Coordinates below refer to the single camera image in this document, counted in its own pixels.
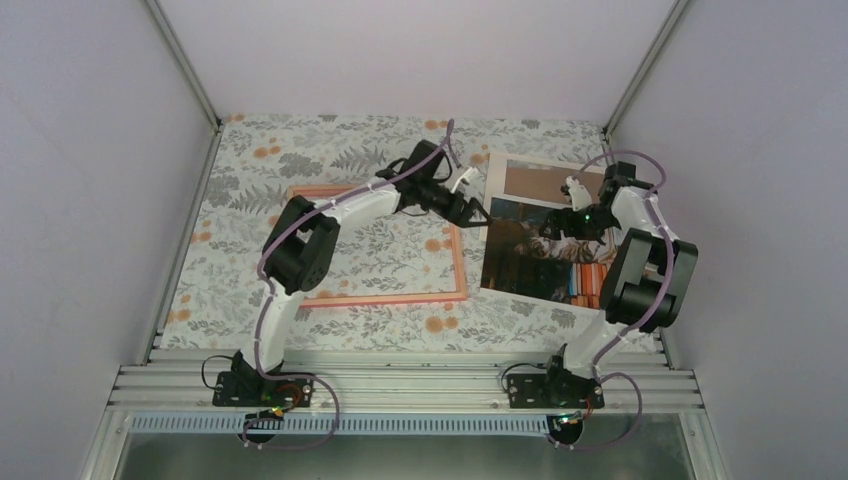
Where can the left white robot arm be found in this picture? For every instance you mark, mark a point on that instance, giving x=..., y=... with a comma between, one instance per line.
x=298, y=253

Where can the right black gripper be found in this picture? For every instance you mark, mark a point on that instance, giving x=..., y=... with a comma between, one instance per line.
x=555, y=216

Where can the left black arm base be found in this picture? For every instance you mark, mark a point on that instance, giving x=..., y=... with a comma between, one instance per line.
x=269, y=400

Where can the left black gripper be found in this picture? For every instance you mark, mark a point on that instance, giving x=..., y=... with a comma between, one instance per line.
x=460, y=217

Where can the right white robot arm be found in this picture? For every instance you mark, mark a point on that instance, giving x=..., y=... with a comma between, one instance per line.
x=649, y=277

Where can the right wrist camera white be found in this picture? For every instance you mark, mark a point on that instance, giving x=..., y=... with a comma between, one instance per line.
x=579, y=196

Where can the pink wooden picture frame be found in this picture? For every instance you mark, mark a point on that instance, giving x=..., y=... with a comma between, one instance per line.
x=457, y=265

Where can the floral patterned table mat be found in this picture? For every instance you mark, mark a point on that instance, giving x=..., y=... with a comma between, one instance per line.
x=262, y=157

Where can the cat and books photo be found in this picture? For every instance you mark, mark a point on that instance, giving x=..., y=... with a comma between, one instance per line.
x=518, y=260

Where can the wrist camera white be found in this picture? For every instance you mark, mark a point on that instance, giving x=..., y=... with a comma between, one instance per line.
x=579, y=196
x=460, y=179

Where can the aluminium mounting rail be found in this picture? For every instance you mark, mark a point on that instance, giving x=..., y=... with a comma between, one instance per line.
x=399, y=382

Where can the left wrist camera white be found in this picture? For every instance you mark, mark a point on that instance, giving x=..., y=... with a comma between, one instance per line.
x=460, y=179

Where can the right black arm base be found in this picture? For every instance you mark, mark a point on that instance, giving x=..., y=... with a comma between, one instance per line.
x=573, y=397

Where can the brown cardboard backing board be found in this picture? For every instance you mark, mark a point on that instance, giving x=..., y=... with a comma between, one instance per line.
x=537, y=180

